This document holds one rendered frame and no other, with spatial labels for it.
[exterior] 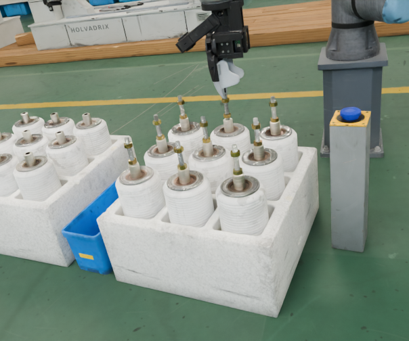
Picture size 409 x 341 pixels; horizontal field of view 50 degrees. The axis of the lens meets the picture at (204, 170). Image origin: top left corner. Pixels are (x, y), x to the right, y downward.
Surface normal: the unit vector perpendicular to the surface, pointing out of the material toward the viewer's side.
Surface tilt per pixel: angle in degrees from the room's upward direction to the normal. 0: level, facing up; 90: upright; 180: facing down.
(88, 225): 88
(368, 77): 90
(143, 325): 0
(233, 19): 90
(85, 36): 90
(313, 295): 0
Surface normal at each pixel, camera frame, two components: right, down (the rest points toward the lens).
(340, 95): -0.29, 0.51
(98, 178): 0.91, 0.07
